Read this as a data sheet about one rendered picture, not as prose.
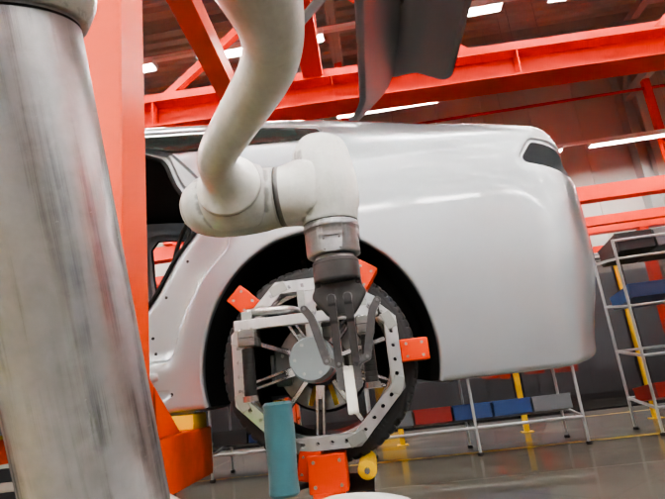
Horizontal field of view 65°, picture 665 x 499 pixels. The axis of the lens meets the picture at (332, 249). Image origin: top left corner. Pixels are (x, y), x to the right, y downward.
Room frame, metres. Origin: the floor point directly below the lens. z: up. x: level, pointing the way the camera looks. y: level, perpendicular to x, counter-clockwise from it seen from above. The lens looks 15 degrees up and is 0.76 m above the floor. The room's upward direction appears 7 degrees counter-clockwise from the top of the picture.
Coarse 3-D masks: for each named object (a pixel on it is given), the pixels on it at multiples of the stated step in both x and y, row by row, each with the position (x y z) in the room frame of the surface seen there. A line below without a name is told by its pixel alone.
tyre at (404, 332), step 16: (304, 272) 1.77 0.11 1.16; (384, 304) 1.76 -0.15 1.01; (240, 320) 1.78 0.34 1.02; (400, 320) 1.75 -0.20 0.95; (400, 336) 1.75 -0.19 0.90; (416, 368) 1.77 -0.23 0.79; (416, 384) 1.77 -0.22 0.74; (400, 400) 1.76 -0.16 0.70; (240, 416) 1.78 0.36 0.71; (384, 416) 1.76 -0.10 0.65; (400, 416) 1.76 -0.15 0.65; (256, 432) 1.78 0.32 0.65; (384, 432) 1.76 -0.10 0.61; (368, 448) 1.76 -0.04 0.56
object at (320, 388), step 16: (288, 304) 1.84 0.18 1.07; (304, 336) 1.79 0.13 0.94; (384, 336) 1.76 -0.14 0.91; (256, 352) 1.87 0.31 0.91; (288, 352) 1.79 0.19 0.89; (256, 368) 1.89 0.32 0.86; (288, 368) 1.80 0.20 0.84; (256, 384) 1.81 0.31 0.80; (272, 384) 1.80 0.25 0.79; (304, 384) 1.79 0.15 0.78; (320, 384) 1.79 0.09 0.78; (336, 384) 1.79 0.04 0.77; (384, 384) 1.78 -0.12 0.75; (272, 400) 2.01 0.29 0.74; (304, 432) 1.85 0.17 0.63; (320, 432) 1.80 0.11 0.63; (336, 432) 1.86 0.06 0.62
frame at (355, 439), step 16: (272, 288) 1.69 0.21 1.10; (288, 288) 1.73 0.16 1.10; (304, 288) 1.69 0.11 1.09; (272, 304) 1.70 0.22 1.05; (384, 320) 1.67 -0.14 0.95; (240, 352) 1.70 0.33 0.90; (400, 352) 1.67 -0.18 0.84; (240, 368) 1.70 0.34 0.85; (400, 368) 1.67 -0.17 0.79; (240, 384) 1.70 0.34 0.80; (400, 384) 1.67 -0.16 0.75; (240, 400) 1.69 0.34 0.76; (384, 400) 1.68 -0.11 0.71; (256, 416) 1.69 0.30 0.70; (368, 416) 1.68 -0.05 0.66; (352, 432) 1.73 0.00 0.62; (368, 432) 1.68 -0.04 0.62; (304, 448) 1.69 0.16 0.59; (320, 448) 1.69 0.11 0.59; (336, 448) 1.68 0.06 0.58; (352, 448) 1.68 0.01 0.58
